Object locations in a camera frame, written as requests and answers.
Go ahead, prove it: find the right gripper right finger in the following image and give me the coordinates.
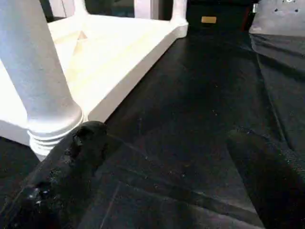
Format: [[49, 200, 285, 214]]
[[226, 127, 305, 229]]

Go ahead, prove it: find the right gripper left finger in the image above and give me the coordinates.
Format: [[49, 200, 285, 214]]
[[0, 121, 110, 229]]

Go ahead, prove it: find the white plastic table top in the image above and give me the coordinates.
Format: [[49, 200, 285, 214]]
[[0, 12, 190, 161]]

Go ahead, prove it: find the black cabinet with yellow label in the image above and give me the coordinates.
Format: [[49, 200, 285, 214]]
[[185, 0, 256, 32]]

